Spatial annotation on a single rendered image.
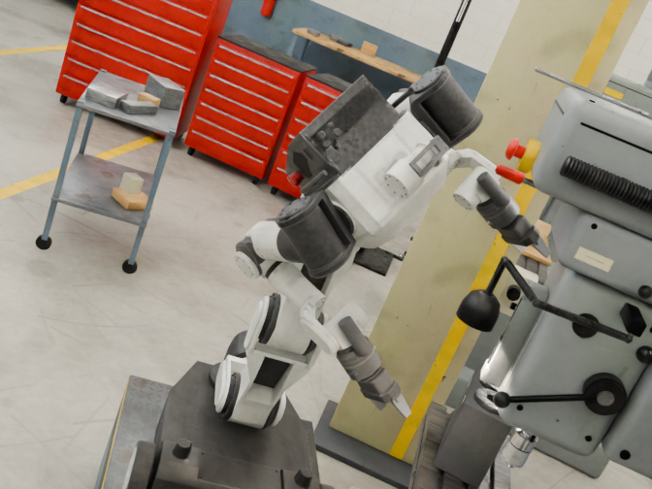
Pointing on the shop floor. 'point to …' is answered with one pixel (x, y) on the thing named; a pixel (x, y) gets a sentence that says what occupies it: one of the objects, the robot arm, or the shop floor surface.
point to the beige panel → (470, 231)
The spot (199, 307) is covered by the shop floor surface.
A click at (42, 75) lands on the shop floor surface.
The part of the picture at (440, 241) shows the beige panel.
